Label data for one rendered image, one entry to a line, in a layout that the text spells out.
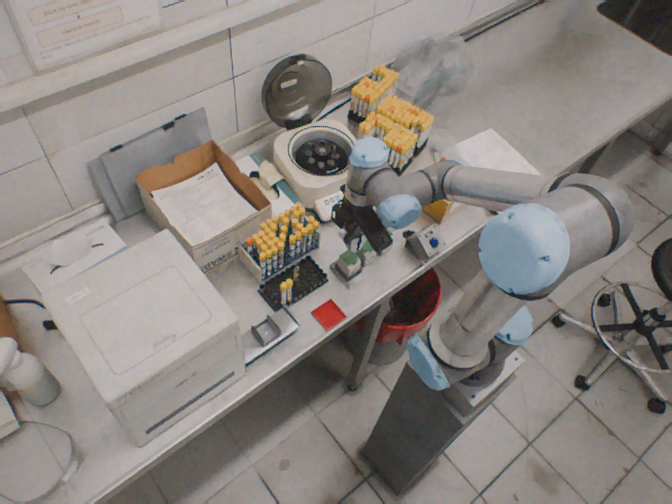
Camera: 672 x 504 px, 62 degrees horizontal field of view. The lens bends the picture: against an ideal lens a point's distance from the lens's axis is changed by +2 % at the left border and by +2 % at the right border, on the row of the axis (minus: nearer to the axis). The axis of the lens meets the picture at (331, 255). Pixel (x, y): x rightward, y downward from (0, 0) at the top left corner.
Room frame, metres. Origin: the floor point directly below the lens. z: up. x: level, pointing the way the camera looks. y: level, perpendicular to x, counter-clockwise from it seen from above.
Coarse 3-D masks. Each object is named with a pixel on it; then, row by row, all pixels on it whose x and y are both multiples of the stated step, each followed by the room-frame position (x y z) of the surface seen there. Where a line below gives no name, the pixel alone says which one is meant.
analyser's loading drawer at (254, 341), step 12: (276, 312) 0.64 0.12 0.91; (288, 312) 0.64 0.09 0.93; (264, 324) 0.60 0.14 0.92; (276, 324) 0.59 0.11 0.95; (288, 324) 0.61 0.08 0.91; (300, 324) 0.61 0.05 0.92; (252, 336) 0.56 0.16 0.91; (264, 336) 0.57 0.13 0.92; (276, 336) 0.57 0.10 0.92; (252, 348) 0.53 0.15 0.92; (264, 348) 0.54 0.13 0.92
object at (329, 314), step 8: (328, 304) 0.70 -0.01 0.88; (336, 304) 0.70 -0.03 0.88; (312, 312) 0.67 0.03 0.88; (320, 312) 0.68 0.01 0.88; (328, 312) 0.68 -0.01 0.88; (336, 312) 0.68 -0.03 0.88; (320, 320) 0.65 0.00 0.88; (328, 320) 0.66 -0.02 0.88; (336, 320) 0.66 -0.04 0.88; (328, 328) 0.63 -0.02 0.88
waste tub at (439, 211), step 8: (440, 160) 1.20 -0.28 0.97; (424, 208) 1.07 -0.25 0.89; (432, 208) 1.05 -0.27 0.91; (440, 208) 1.04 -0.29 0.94; (448, 208) 1.03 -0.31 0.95; (456, 208) 1.08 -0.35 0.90; (432, 216) 1.05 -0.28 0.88; (440, 216) 1.03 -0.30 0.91; (448, 216) 1.05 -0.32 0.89; (440, 224) 1.03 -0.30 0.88
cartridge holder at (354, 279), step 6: (330, 264) 0.82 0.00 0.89; (336, 264) 0.81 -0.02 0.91; (336, 270) 0.80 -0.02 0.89; (342, 270) 0.79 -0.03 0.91; (360, 270) 0.80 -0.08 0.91; (342, 276) 0.79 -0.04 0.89; (348, 276) 0.78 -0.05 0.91; (354, 276) 0.79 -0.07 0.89; (360, 276) 0.80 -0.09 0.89; (348, 282) 0.77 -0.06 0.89; (354, 282) 0.77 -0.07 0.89; (360, 282) 0.78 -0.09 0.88
